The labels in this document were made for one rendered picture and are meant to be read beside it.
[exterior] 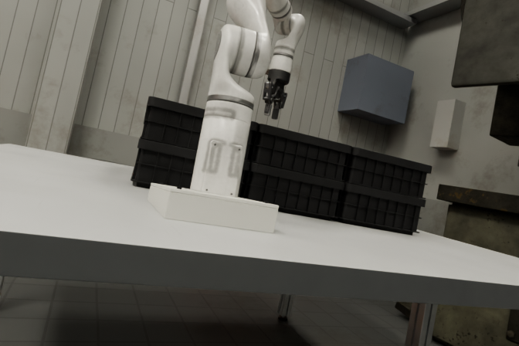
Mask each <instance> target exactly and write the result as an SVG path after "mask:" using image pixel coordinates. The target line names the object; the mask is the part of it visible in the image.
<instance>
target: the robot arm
mask: <svg viewBox="0 0 519 346"><path fill-rule="evenodd" d="M266 7H267V9H268V10H269V12H270V14H271V15H272V17H273V24H274V28H275V31H276V32H277V33H278V34H280V35H282V36H288V37H286V38H285V39H280V40H278V41H276V45H275V48H274V52H273V58H272V60H271V62H270V58H271V52H272V50H271V41H270V34H269V29H268V26H267V22H266ZM226 8H227V11H228V13H229V16H230V18H231V19H232V20H233V22H234V23H235V24H236V25H231V24H226V25H224V26H223V27H222V28H221V30H220V32H219V35H218V37H217V42H216V46H215V55H214V63H213V69H212V78H211V83H210V87H209V94H208V98H207V103H206V107H205V114H204V118H203V122H202V129H201V134H200V138H199V143H198V150H197V155H196V159H195V166H194V171H193V175H192V183H191V187H190V190H194V191H198V192H206V193H211V194H216V195H224V196H229V197H234V198H238V194H239V186H240V182H241V177H242V172H243V164H244V159H245V154H246V146H247V141H248V137H249V129H250V124H251V120H252V115H253V108H254V102H255V101H254V97H253V95H252V94H251V93H249V92H248V91H246V90H245V89H243V88H242V87H241V86H240V85H238V84H237V83H236V82H235V81H234V79H233V78H232V77H231V75H230V73H231V74H235V75H237V76H243V77H247V78H252V79H258V78H260V77H262V76H263V75H264V74H266V75H268V77H267V79H268V81H269V82H265V83H264V89H263V100H265V104H266V105H265V109H264V113H263V114H264V115H267V116H269V115H270V113H271V109H272V103H273V113H272V117H271V118H272V119H274V120H277V119H278V116H279V112H280V109H281V108H284V104H285V102H286V99H287V93H284V86H285V85H287V84H288V83H289V82H290V74H291V70H292V66H293V56H294V52H295V49H296V47H297V44H298V42H299V40H300V38H301V36H302V35H303V33H304V30H305V25H306V22H305V19H304V17H303V16H302V15H301V14H292V11H293V9H292V6H291V4H290V2H289V0H226ZM277 99H278V100H277ZM276 102H277V103H276ZM281 104H282V105H281Z"/></svg>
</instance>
